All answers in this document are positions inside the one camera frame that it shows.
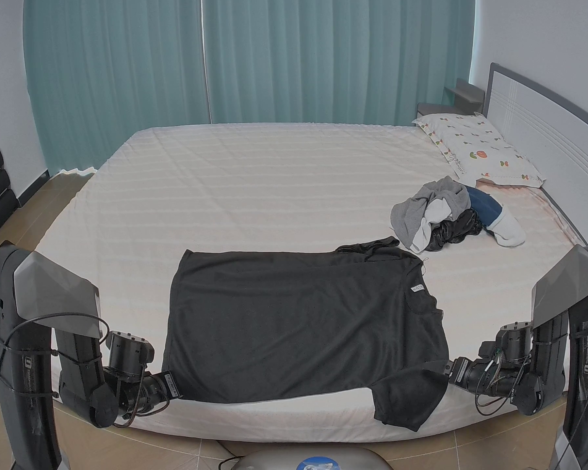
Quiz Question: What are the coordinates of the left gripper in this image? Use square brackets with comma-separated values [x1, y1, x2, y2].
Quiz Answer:
[143, 370, 183, 412]

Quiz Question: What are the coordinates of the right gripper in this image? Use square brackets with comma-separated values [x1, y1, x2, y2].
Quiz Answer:
[442, 357, 480, 390]

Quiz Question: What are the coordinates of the black T-shirt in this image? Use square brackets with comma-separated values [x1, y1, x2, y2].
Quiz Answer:
[162, 235, 451, 432]

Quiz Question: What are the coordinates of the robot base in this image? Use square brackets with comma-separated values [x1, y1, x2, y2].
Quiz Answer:
[225, 448, 393, 470]

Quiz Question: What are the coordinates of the pile of clothes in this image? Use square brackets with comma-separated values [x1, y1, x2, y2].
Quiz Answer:
[389, 176, 527, 254]

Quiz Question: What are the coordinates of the white printed pillow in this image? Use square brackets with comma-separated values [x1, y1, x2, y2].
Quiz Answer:
[412, 113, 547, 189]

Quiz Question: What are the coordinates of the bed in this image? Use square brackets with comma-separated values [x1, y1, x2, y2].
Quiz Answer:
[46, 63, 588, 444]

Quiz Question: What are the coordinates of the grey bedside table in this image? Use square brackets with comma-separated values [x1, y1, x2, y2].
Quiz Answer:
[416, 77, 486, 117]

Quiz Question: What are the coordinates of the blue-green curtain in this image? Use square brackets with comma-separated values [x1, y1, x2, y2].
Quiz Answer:
[24, 0, 211, 177]
[201, 0, 476, 126]

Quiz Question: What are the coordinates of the black cable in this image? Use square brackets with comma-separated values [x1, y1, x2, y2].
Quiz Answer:
[0, 313, 111, 395]

